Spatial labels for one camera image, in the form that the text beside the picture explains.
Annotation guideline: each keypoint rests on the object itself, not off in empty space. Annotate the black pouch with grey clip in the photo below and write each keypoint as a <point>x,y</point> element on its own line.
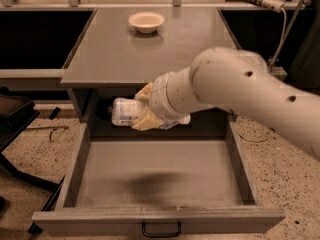
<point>104,109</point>

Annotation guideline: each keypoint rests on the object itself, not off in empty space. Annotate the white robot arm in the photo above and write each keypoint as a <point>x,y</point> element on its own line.
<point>238,82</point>

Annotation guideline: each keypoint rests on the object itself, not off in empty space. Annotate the open grey top drawer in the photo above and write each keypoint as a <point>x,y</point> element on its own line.
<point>112,187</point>

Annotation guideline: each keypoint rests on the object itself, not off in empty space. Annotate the white ceramic bowl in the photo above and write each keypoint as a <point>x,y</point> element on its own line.
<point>146,22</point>

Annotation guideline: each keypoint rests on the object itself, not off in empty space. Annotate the blue labelled plastic bottle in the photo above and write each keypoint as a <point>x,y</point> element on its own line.
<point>125,111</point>

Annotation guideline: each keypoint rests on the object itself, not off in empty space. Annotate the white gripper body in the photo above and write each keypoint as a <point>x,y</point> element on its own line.
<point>160,98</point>

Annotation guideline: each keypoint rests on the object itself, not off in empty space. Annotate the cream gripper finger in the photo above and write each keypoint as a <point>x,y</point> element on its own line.
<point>147,120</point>
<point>144,94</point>

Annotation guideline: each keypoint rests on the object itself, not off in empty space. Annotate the grey cabinet with top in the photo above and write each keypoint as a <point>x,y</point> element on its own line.
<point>114,60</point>

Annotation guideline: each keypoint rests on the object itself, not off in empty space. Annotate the black drawer handle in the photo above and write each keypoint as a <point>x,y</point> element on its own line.
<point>161,230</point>

